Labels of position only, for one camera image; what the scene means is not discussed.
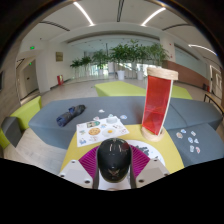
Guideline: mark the ceiling strip lights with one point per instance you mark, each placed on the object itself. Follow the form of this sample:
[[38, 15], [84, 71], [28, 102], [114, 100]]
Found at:
[[83, 13]]

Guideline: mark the small lime green bench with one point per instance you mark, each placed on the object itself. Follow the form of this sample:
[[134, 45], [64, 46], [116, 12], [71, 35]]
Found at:
[[181, 92]]

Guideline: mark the red fire extinguisher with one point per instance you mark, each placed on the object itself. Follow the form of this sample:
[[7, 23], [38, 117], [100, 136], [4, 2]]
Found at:
[[60, 80]]

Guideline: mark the scattered small stickers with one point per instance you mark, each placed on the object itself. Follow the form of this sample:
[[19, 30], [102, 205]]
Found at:
[[123, 117], [190, 140]]

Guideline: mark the black computer mouse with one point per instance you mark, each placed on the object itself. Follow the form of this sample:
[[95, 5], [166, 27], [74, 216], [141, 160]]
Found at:
[[114, 156]]

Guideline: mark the grey upholstered bench with stickers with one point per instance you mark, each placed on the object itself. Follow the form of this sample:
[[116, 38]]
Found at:
[[206, 153]]

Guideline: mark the large lime green bench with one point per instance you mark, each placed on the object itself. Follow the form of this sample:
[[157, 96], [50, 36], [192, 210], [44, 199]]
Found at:
[[116, 89]]

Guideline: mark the lime green angled bench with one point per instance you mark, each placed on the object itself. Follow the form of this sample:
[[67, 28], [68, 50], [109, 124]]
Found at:
[[28, 111]]

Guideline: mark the long grey upholstered bench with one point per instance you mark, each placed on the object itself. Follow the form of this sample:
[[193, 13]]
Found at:
[[50, 130]]

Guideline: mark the gold wall plaque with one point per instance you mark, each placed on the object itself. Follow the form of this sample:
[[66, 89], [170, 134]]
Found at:
[[59, 56]]

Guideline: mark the green exit sign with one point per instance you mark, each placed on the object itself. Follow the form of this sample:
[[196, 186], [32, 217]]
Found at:
[[32, 47]]

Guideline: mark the dark grey ottoman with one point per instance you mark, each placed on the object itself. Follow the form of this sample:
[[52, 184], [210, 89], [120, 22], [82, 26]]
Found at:
[[11, 130]]

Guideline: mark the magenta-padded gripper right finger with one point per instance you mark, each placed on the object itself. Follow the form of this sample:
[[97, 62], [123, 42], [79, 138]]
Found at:
[[153, 170]]

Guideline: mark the white printed round mouse pad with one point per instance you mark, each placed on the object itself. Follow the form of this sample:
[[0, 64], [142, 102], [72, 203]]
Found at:
[[151, 151]]

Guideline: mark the dark framed wooden bench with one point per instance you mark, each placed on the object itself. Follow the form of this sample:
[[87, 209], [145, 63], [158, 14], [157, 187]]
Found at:
[[213, 101]]

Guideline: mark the row of potted plants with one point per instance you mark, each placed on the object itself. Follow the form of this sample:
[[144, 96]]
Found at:
[[121, 55]]

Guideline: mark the red cylinder with wooden ends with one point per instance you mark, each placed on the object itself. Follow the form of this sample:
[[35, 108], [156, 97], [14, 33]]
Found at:
[[156, 106]]

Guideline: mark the white sticker sheet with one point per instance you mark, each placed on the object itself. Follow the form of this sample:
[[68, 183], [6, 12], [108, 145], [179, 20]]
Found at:
[[100, 131]]

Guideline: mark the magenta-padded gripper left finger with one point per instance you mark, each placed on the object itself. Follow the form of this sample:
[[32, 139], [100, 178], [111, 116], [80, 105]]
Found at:
[[71, 170]]

